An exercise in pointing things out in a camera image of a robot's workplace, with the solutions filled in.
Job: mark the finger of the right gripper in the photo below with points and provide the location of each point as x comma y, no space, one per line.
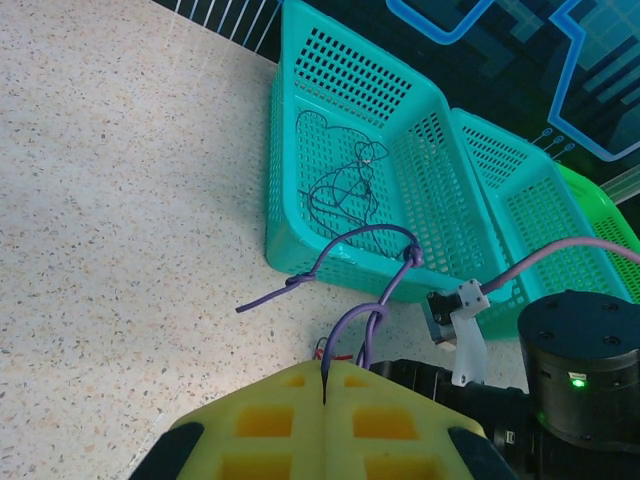
410,377

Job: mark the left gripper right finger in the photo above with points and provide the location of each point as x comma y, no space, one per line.
390,425

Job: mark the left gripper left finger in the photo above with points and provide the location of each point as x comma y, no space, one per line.
260,425

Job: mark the green plastic basket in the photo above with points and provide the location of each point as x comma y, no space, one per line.
605,215

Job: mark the teal plastic basket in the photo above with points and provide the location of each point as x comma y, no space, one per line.
540,210
425,150

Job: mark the right wrist camera, white mount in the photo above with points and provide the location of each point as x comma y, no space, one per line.
470,345

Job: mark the aluminium frame post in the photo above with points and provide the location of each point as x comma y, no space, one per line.
625,185

